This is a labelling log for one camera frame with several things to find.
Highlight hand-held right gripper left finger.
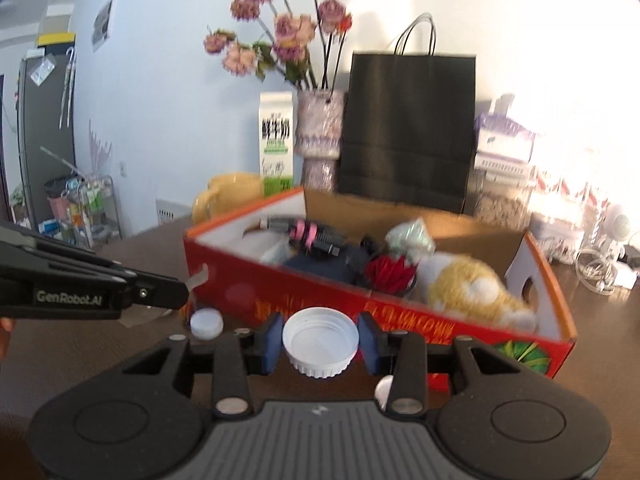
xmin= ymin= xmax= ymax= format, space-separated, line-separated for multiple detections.
xmin=116 ymin=311 xmax=284 ymax=419

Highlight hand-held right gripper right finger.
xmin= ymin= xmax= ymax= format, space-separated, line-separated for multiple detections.
xmin=358 ymin=311 xmax=532 ymax=417

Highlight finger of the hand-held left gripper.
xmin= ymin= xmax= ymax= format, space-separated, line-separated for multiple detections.
xmin=0 ymin=251 xmax=192 ymax=311
xmin=0 ymin=219 xmax=137 ymax=279

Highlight red cardboard box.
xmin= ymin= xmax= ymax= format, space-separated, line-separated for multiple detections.
xmin=182 ymin=185 xmax=578 ymax=381

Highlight red artificial flower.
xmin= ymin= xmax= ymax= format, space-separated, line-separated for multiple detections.
xmin=364 ymin=252 xmax=418 ymax=293

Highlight navy fabric case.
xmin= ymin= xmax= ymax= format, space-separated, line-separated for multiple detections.
xmin=282 ymin=252 xmax=371 ymax=288

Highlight translucent plastic box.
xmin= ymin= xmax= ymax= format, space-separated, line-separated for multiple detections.
xmin=242 ymin=220 xmax=296 ymax=266

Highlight white yellow plush toy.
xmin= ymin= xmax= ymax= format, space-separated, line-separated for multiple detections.
xmin=415 ymin=252 xmax=538 ymax=333

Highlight iridescent glitter plastic bag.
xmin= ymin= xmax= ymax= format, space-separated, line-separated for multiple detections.
xmin=384 ymin=217 xmax=436 ymax=261

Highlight pink black hair brush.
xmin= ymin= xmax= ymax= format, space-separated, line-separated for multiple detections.
xmin=260 ymin=215 xmax=346 ymax=258

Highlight dark grey refrigerator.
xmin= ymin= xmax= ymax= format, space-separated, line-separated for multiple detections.
xmin=17 ymin=52 xmax=78 ymax=241

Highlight yellow mug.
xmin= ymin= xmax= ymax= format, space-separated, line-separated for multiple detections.
xmin=191 ymin=172 xmax=266 ymax=226

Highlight white milk carton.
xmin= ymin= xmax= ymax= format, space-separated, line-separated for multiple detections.
xmin=258 ymin=91 xmax=295 ymax=198

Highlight clear seed container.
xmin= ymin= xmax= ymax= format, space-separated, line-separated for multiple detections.
xmin=472 ymin=152 xmax=536 ymax=231

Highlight yellow black sign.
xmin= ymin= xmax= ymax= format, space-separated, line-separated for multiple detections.
xmin=37 ymin=31 xmax=77 ymax=48

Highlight black paper bag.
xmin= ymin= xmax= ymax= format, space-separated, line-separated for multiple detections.
xmin=337 ymin=12 xmax=478 ymax=216

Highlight purple speckled vase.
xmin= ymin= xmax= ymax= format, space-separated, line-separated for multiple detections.
xmin=295 ymin=89 xmax=346 ymax=192

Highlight purple tissue pack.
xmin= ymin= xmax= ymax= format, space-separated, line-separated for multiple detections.
xmin=472 ymin=94 xmax=536 ymax=163

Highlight pack of water bottles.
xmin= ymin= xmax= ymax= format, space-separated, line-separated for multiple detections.
xmin=530 ymin=170 xmax=608 ymax=261

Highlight white round desk fan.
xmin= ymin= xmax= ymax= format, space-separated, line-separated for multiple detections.
xmin=597 ymin=202 xmax=636 ymax=261

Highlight dried pink roses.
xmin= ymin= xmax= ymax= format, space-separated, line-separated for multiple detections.
xmin=202 ymin=0 xmax=353 ymax=93

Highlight wall poster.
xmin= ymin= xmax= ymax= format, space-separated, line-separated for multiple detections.
xmin=91 ymin=0 xmax=113 ymax=53

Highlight white cables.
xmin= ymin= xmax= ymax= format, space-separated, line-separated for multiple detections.
xmin=575 ymin=245 xmax=640 ymax=296

